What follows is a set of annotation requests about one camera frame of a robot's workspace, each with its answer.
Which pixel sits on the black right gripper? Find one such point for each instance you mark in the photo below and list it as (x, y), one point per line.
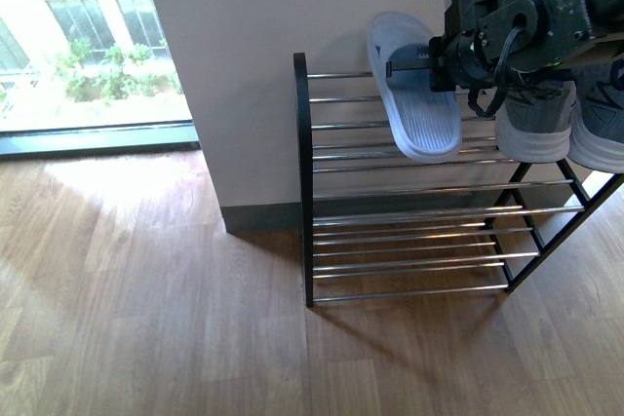
(443, 63)

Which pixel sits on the light blue rubber slipper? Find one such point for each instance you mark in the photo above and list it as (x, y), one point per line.
(426, 126)

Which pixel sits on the grey knit sneaker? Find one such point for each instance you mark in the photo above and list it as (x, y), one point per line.
(596, 140)
(534, 126)

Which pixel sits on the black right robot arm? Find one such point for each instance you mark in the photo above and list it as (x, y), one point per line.
(507, 43)

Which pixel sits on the black metal shoe rack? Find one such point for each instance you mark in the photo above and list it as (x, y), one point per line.
(505, 228)

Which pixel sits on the dark window frame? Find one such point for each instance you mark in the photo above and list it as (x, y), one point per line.
(154, 137)

